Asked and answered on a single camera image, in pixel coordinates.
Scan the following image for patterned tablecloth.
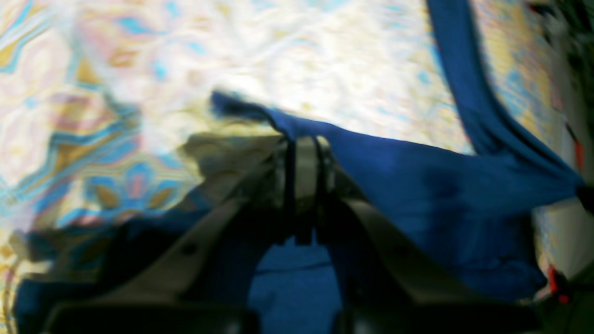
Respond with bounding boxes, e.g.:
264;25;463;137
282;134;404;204
0;0;594;334

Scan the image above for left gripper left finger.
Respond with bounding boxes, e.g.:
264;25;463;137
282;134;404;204
44;140;297;334

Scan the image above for blue long-sleeve shirt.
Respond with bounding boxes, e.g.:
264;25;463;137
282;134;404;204
14;0;585;334

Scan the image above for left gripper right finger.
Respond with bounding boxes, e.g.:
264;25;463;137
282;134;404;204
297;137;539;334

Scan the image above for red black clamp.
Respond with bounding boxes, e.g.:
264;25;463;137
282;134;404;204
547;265;571;304

